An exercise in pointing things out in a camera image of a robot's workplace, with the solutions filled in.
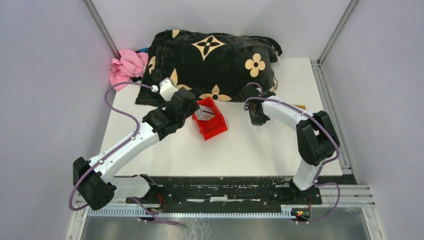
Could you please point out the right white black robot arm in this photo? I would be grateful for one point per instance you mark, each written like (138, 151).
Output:
(317, 141)

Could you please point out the aluminium rail frame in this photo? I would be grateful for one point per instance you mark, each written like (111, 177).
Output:
(353, 204)

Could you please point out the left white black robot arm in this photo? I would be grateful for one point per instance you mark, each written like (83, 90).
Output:
(96, 180)

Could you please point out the stack of credit cards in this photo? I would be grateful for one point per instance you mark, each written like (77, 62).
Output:
(204, 115)

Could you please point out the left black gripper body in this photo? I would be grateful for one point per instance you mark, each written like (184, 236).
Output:
(194, 107)

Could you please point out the pink cloth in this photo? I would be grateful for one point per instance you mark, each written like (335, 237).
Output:
(130, 67)

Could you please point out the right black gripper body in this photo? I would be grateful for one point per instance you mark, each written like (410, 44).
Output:
(258, 118)

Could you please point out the red plastic bin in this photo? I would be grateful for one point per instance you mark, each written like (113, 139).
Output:
(216, 125)

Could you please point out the black floral blanket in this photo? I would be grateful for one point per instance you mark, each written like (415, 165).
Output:
(210, 65)

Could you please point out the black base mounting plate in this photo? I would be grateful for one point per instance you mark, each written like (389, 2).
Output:
(241, 194)

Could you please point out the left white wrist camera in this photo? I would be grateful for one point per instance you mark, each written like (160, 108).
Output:
(167, 89)

